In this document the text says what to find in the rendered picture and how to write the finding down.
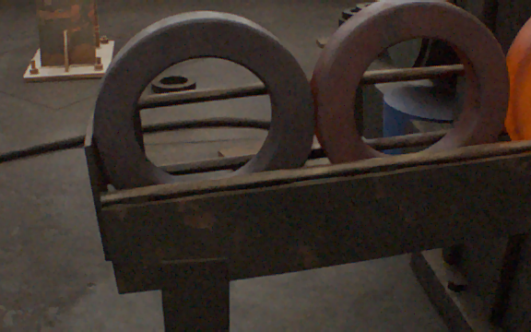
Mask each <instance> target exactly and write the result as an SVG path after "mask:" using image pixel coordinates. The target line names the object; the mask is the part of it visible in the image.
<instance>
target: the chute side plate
mask: <svg viewBox="0 0 531 332"><path fill-rule="evenodd" d="M101 214H102V218H103V225H104V230H105V231H106V234H107V240H108V245H109V251H110V256H111V261H112V269H113V272H114V276H115V282H116V287H117V292H118V294H124V293H130V292H132V293H137V292H143V291H155V290H162V286H161V281H160V268H159V264H160V262H164V261H178V260H190V259H204V258H218V257H228V258H229V280H235V279H240V280H242V279H249V278H254V279H256V277H262V276H269V275H276V274H282V273H289V272H296V271H303V270H310V269H317V268H324V267H332V266H336V265H343V264H350V263H357V262H363V261H371V260H373V259H377V258H384V257H389V256H397V255H404V254H409V253H416V252H422V251H429V250H435V248H441V247H447V246H454V245H459V244H466V243H472V242H478V241H484V240H490V239H496V237H502V236H508V235H514V234H520V233H526V232H530V231H531V152H527V153H520V154H513V155H508V156H500V157H494V158H486V159H480V160H467V161H459V162H453V163H445V164H438V165H431V166H424V167H417V168H409V169H402V170H395V171H387V172H374V173H364V174H362V175H357V176H350V177H342V178H335V179H326V180H319V181H310V182H303V183H295V184H280V185H272V187H265V188H257V189H249V190H241V191H233V192H225V193H217V194H210V195H201V196H187V197H180V198H173V199H164V200H157V201H150V202H142V203H134V204H127V205H120V206H112V207H102V208H101Z"/></svg>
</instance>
